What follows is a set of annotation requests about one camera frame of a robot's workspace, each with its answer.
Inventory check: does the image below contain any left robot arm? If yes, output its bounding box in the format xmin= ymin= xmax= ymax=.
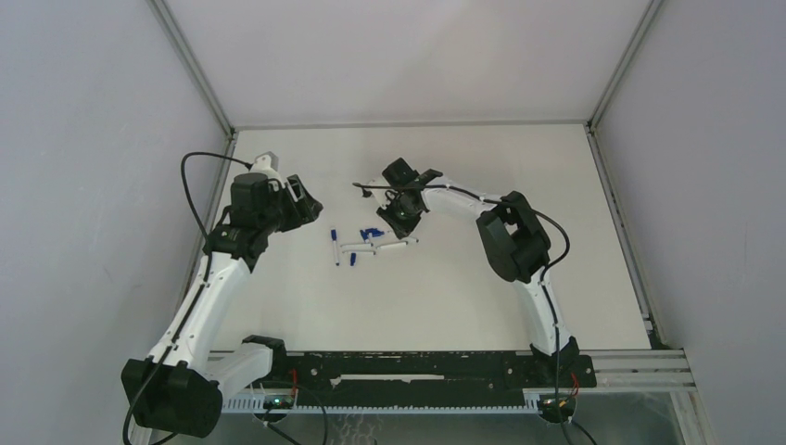
xmin=120 ymin=172 xmax=323 ymax=443

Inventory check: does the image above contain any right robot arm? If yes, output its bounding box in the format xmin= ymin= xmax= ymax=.
xmin=361 ymin=159 xmax=580 ymax=388

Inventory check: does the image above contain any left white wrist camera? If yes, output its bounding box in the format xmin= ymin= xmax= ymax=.
xmin=249 ymin=152 xmax=285 ymax=184

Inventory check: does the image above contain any right black camera cable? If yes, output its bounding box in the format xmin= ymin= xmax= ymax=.
xmin=352 ymin=181 xmax=581 ymax=445

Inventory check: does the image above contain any black camera cable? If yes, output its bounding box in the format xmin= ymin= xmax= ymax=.
xmin=122 ymin=151 xmax=254 ymax=445
xmin=352 ymin=181 xmax=581 ymax=445

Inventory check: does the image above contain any left black camera cable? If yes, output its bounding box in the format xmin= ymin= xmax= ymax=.
xmin=122 ymin=151 xmax=254 ymax=445

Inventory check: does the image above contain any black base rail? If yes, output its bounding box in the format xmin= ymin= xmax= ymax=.
xmin=259 ymin=350 xmax=598 ymax=409

